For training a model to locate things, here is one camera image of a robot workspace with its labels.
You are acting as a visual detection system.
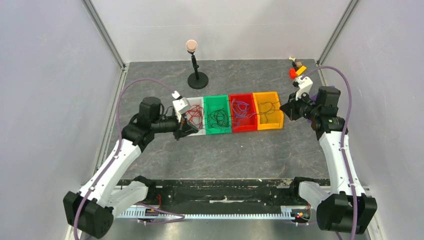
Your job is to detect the black thin wire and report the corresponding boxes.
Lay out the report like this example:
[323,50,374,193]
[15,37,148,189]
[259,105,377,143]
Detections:
[256,100,282,124]

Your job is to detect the red wire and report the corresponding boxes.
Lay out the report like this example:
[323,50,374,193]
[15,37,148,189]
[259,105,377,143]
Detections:
[185,104,205,131]

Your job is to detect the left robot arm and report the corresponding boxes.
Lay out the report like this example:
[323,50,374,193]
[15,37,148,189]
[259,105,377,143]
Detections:
[63,97,199,239]

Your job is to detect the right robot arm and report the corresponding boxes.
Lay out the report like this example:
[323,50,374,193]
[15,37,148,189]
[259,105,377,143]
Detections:
[280,86,378,235]

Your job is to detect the orange plastic bin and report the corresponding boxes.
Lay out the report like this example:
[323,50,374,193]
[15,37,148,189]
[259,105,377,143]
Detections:
[252,91,284,131]

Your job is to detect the white transparent plastic bin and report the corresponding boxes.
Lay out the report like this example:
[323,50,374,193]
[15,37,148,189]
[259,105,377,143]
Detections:
[186,97,206,136]

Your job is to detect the purple metronome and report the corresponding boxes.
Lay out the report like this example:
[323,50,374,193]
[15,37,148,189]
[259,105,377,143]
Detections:
[310,85,341,117]

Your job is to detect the red wooden block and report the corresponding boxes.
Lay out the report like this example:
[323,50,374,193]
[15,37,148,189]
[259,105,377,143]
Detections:
[289,68,298,79]

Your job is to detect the green plastic bin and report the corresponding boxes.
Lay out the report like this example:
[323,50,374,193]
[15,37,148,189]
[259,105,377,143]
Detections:
[203,95,232,135]

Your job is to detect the yellow wooden bar block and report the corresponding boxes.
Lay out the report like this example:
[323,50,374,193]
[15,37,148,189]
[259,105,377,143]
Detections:
[295,65,307,76]

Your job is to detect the red plastic bin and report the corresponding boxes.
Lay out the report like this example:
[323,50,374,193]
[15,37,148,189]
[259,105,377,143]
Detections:
[228,93,258,133]

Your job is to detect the black microphone stand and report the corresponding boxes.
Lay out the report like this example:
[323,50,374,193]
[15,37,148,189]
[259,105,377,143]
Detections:
[185,39,209,90]

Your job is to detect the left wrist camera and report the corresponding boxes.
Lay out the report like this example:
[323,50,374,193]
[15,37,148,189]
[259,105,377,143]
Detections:
[171,90,191,123]

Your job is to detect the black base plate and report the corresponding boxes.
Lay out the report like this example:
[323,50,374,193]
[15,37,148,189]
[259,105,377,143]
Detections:
[142,178,308,215]

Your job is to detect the white cable duct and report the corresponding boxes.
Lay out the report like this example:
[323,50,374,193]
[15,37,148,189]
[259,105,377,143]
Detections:
[117,206,295,221]

